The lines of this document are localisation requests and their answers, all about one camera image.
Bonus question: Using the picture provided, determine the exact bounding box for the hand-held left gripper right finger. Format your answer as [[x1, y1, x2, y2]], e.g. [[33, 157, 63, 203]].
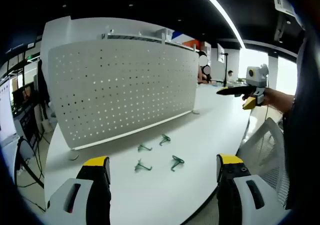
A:
[[215, 153, 293, 225]]

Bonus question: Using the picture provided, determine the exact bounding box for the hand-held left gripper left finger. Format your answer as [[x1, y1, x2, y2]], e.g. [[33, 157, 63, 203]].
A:
[[46, 155, 112, 225]]

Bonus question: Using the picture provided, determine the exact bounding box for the green hook assembly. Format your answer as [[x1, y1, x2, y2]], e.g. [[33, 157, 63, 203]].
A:
[[170, 155, 185, 172], [159, 134, 172, 147], [137, 144, 153, 153], [134, 159, 153, 173]]

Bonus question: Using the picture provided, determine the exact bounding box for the white perforated mounting plate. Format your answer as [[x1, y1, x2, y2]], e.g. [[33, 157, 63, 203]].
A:
[[47, 39, 201, 161]]

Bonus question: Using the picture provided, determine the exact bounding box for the person's right hand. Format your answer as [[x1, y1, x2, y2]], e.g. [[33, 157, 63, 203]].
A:
[[261, 87, 295, 115]]

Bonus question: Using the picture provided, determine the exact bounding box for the black tripod stand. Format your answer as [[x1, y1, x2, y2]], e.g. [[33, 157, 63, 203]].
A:
[[219, 51, 230, 86]]

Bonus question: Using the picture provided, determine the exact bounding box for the white display panel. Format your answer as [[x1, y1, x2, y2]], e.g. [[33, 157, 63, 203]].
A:
[[216, 43, 226, 64]]

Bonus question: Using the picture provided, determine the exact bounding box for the white mesh office chair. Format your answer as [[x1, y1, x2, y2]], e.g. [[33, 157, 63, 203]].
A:
[[237, 116, 292, 210]]

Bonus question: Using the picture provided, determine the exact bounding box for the person's dark clothing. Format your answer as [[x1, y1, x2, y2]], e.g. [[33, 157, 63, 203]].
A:
[[282, 22, 320, 211]]

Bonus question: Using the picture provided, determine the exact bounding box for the ceiling light strip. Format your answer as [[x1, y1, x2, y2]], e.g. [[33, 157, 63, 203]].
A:
[[193, 0, 247, 51]]

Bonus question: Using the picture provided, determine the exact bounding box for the ceiling air conditioner unit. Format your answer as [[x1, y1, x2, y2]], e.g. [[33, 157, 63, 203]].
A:
[[270, 0, 305, 20]]

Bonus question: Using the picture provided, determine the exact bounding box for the black equipment cart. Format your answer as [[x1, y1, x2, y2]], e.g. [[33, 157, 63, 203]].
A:
[[14, 103, 40, 148]]

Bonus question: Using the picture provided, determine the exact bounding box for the white board panel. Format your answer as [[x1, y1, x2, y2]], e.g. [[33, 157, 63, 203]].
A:
[[0, 81, 19, 146]]

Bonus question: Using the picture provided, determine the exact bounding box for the metal storage shelf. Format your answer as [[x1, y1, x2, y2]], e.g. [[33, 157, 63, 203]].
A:
[[101, 27, 198, 53]]

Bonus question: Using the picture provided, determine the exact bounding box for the white partition screen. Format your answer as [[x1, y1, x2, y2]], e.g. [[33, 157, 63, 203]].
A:
[[41, 16, 176, 66]]

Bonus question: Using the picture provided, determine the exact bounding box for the black floor cable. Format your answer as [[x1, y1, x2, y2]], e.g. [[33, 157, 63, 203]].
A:
[[13, 134, 47, 190]]

